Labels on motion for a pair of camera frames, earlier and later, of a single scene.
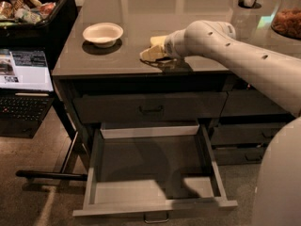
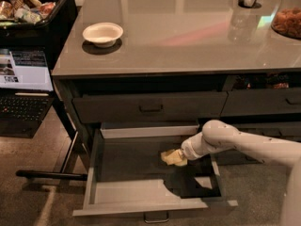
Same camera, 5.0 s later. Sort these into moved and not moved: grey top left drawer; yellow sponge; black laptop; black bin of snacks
Moved: yellow sponge
Not moved: grey top left drawer; black bin of snacks; black laptop
